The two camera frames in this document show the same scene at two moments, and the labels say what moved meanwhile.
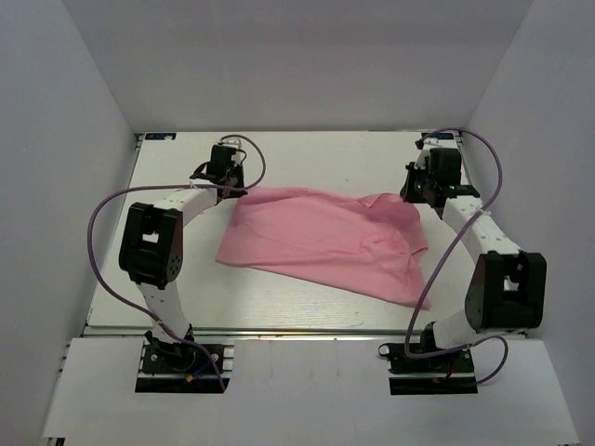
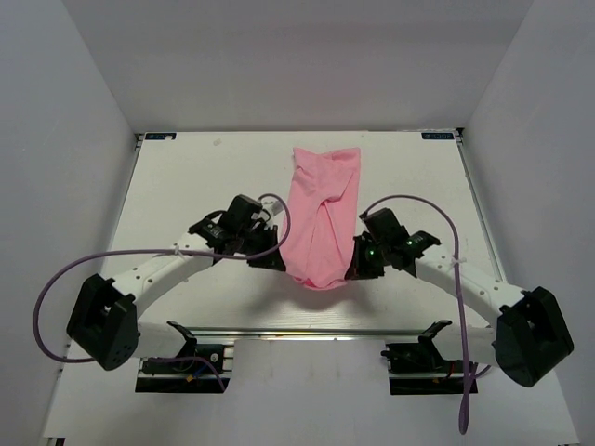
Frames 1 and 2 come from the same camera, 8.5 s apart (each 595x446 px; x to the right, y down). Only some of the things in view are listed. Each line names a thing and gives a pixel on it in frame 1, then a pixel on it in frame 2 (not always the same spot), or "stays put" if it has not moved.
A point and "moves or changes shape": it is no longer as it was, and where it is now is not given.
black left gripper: [240, 191] to [273, 261]
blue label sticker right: [440, 136] stays put
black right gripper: [408, 192] to [359, 268]
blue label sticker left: [159, 136] stays put
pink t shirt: [367, 244] moves or changes shape
